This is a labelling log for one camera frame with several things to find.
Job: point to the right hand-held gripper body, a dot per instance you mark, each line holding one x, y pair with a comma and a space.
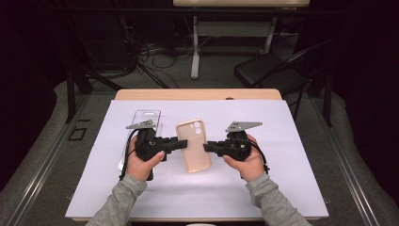
235, 147

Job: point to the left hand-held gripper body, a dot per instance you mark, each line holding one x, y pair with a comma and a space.
150, 144

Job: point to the beige phone case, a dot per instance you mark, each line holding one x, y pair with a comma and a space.
194, 157

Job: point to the clear plastic packaging tray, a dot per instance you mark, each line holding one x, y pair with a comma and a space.
142, 115

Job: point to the person's right hand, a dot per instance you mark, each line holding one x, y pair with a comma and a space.
251, 168

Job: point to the person's left hand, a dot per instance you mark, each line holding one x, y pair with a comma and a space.
139, 169

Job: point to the white table board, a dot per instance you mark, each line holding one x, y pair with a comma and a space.
251, 188

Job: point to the wooden table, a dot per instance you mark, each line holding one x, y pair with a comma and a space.
194, 94

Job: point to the black folding chair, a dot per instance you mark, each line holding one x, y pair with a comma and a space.
266, 70

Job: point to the black metal stand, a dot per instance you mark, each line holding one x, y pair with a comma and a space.
70, 94

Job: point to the white-legged desk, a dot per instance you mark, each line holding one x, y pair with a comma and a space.
195, 47

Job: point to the dark curtain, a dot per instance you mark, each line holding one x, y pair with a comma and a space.
25, 94
370, 94

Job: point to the black horizontal metal bar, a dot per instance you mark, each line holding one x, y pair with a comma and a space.
125, 10

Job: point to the aluminium floor rail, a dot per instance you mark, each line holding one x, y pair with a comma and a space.
43, 169
349, 169

